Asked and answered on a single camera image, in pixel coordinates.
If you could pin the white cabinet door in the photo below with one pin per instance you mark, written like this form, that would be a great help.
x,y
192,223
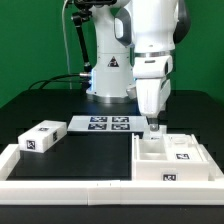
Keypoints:
x,y
154,133
181,148

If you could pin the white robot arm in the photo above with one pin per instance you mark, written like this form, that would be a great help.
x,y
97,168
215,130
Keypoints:
x,y
135,42

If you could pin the white cabinet body box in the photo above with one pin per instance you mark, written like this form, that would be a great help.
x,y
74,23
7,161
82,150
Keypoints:
x,y
149,163

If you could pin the white U-shaped fence frame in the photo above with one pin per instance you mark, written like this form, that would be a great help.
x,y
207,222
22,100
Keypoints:
x,y
131,192

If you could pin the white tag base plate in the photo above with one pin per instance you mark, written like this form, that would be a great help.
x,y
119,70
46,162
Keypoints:
x,y
107,124

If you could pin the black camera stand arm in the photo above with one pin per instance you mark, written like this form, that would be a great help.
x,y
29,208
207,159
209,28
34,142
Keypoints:
x,y
79,18

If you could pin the white cabinet top block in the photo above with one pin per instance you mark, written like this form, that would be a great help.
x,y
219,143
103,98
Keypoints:
x,y
42,136

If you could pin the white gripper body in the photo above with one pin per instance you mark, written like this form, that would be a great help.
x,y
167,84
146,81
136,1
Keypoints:
x,y
152,85

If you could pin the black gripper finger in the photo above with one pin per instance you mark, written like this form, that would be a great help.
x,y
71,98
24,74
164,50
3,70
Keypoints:
x,y
153,124

